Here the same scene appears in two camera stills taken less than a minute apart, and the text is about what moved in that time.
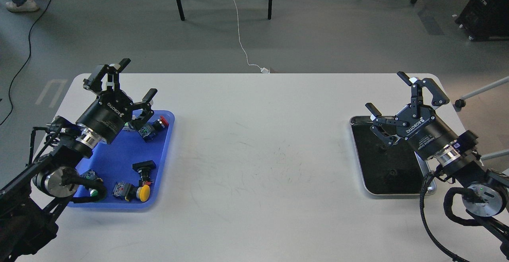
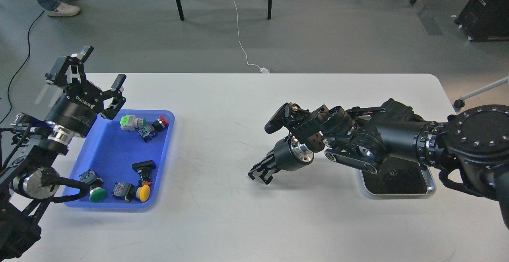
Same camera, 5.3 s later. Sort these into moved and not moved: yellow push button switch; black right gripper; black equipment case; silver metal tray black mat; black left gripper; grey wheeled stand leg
Moved: black right gripper; black left gripper
Not moved: grey wheeled stand leg; black equipment case; yellow push button switch; silver metal tray black mat
